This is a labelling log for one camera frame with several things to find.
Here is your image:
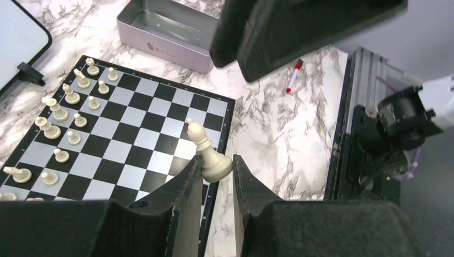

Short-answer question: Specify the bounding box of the white chess piece corner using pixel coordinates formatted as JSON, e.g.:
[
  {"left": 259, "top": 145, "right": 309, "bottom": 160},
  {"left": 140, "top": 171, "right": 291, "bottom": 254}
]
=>
[{"left": 86, "top": 57, "right": 100, "bottom": 76}]

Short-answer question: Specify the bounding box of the white rook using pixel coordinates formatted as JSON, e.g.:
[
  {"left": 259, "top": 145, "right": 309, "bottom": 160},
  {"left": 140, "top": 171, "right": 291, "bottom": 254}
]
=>
[{"left": 0, "top": 192, "right": 18, "bottom": 201}]

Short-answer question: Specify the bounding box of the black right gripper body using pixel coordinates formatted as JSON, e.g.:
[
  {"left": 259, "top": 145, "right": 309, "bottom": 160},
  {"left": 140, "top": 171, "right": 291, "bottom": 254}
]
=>
[{"left": 237, "top": 0, "right": 408, "bottom": 82}]

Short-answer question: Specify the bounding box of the white pawn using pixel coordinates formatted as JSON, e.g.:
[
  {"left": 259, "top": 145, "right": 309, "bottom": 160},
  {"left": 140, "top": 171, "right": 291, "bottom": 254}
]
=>
[
  {"left": 88, "top": 96, "right": 101, "bottom": 110},
  {"left": 67, "top": 131, "right": 81, "bottom": 145},
  {"left": 41, "top": 172, "right": 59, "bottom": 186},
  {"left": 54, "top": 148, "right": 70, "bottom": 163},
  {"left": 108, "top": 67, "right": 118, "bottom": 82},
  {"left": 73, "top": 113, "right": 87, "bottom": 128},
  {"left": 98, "top": 80, "right": 110, "bottom": 95}
]

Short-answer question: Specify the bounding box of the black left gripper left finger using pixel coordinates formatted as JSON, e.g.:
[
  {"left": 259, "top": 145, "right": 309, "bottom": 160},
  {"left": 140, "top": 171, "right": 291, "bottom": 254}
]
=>
[{"left": 1, "top": 155, "right": 203, "bottom": 256}]

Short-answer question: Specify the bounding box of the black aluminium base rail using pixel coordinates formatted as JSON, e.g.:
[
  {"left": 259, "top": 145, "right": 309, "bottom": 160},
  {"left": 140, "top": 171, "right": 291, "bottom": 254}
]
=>
[{"left": 324, "top": 47, "right": 421, "bottom": 205}]

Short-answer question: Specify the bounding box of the black silver chessboard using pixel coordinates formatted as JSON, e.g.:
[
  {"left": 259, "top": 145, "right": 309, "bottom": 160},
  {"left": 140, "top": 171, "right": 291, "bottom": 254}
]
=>
[{"left": 0, "top": 55, "right": 236, "bottom": 257}]

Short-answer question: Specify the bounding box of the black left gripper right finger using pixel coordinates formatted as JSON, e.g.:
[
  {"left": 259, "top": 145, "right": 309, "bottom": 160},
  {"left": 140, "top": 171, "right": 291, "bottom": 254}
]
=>
[{"left": 232, "top": 155, "right": 428, "bottom": 256}]

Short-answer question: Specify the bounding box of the white bishop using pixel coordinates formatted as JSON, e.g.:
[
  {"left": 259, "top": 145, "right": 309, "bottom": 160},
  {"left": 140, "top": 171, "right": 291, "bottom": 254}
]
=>
[
  {"left": 3, "top": 167, "right": 32, "bottom": 183},
  {"left": 186, "top": 118, "right": 233, "bottom": 183}
]

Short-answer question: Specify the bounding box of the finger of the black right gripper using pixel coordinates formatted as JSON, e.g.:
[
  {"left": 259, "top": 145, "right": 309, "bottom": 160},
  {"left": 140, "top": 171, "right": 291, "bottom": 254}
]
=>
[{"left": 209, "top": 1, "right": 263, "bottom": 69}]

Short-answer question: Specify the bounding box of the white chess piece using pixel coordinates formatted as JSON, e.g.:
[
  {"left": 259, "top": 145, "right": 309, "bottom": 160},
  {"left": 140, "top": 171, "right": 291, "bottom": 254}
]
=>
[
  {"left": 63, "top": 84, "right": 80, "bottom": 105},
  {"left": 73, "top": 69, "right": 90, "bottom": 89}
]

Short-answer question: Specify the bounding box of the pink tin tray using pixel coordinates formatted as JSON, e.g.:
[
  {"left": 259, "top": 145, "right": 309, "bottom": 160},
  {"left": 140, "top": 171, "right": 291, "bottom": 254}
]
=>
[{"left": 117, "top": 0, "right": 218, "bottom": 74}]

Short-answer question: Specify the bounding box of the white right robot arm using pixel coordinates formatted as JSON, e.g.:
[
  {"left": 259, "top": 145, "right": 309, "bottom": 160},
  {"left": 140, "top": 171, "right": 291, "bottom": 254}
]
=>
[{"left": 209, "top": 1, "right": 453, "bottom": 188}]

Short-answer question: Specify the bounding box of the red white marker pen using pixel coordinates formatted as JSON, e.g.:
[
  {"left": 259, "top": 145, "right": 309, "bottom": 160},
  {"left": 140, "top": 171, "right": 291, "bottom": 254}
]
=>
[{"left": 286, "top": 59, "right": 304, "bottom": 93}]

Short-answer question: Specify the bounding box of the white queen piece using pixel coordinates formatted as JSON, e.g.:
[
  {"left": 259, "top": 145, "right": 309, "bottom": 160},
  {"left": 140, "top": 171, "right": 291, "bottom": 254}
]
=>
[{"left": 45, "top": 98, "right": 69, "bottom": 122}]

